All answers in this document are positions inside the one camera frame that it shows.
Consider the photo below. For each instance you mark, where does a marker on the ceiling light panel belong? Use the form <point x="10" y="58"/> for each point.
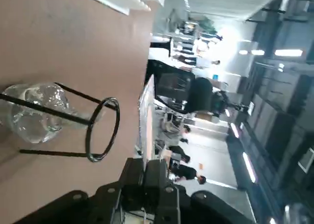
<point x="249" y="167"/>
<point x="255" y="52"/>
<point x="234" y="131"/>
<point x="288" y="53"/>

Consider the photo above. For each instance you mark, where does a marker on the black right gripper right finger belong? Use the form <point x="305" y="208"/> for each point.
<point x="166" y="199"/>

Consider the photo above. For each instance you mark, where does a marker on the person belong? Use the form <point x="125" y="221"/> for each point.
<point x="186" y="172"/>
<point x="179" y="151"/>
<point x="187" y="129"/>

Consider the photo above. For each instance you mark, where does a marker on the black chair back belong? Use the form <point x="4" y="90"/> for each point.
<point x="201" y="94"/>

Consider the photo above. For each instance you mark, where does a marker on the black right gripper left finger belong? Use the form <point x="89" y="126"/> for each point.
<point x="108" y="199"/>

